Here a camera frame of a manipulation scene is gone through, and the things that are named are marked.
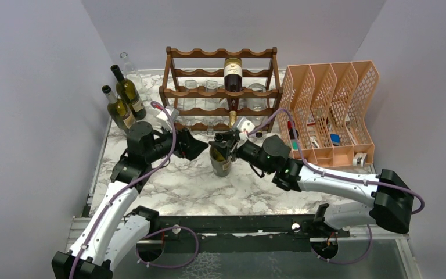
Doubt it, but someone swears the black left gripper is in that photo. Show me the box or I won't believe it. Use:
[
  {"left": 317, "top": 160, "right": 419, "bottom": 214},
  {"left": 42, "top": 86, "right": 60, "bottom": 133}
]
[{"left": 146, "top": 120, "right": 208, "bottom": 163}]

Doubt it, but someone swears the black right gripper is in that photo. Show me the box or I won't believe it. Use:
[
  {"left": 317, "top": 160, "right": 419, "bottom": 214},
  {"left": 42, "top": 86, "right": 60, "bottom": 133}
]
[{"left": 209, "top": 131, "right": 273, "bottom": 174}]

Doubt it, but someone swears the green wine bottle white label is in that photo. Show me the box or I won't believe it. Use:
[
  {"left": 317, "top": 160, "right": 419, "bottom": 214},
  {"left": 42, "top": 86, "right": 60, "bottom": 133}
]
[{"left": 102, "top": 85, "right": 136, "bottom": 134}]

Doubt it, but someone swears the green wine bottle cream label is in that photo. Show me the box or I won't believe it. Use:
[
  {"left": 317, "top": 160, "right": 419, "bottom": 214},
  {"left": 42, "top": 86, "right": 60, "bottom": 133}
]
[{"left": 110, "top": 65, "right": 147, "bottom": 121}]

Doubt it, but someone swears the clear glass bottle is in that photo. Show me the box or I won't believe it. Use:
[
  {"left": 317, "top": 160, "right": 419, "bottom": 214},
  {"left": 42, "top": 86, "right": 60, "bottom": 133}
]
[{"left": 119, "top": 52, "right": 143, "bottom": 90}]

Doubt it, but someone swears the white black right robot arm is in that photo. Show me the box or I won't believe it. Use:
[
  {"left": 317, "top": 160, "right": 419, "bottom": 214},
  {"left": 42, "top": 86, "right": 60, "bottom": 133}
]
[{"left": 209, "top": 130, "right": 415, "bottom": 237}]

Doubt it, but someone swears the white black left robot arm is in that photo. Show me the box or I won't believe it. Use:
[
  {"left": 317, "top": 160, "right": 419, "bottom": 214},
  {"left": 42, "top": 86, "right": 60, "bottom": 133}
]
[{"left": 52, "top": 121, "right": 208, "bottom": 278}]

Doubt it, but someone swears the clear bottle in lower rack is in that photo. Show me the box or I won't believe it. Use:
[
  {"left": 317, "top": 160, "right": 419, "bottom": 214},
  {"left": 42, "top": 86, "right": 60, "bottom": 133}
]
[{"left": 247, "top": 83, "right": 268, "bottom": 127}]

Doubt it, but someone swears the brown wooden wine rack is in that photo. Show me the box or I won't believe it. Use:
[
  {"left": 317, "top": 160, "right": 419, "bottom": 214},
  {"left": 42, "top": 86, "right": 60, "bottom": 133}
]
[{"left": 159, "top": 46, "right": 283, "bottom": 132}]

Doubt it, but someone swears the clear glass in rack middle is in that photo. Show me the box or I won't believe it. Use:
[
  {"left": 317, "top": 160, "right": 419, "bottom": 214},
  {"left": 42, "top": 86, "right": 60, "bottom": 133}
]
[{"left": 204, "top": 80, "right": 218, "bottom": 135}]

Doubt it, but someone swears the dark bottle gold foil neck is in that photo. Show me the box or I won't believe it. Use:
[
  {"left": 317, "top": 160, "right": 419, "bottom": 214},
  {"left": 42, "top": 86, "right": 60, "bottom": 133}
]
[{"left": 224, "top": 58, "right": 243, "bottom": 128}]

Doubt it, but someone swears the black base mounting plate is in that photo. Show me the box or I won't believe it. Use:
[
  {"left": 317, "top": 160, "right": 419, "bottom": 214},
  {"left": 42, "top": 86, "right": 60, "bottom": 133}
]
[{"left": 136, "top": 214, "right": 350, "bottom": 256}]

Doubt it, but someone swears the orange plastic file organizer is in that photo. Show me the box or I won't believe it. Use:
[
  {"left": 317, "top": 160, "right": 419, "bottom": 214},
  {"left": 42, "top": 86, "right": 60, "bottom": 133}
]
[{"left": 275, "top": 60, "right": 379, "bottom": 169}]

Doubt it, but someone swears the aluminium frame rail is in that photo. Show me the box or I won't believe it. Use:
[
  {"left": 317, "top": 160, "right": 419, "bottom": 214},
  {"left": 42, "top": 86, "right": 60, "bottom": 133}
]
[{"left": 57, "top": 69, "right": 424, "bottom": 279}]

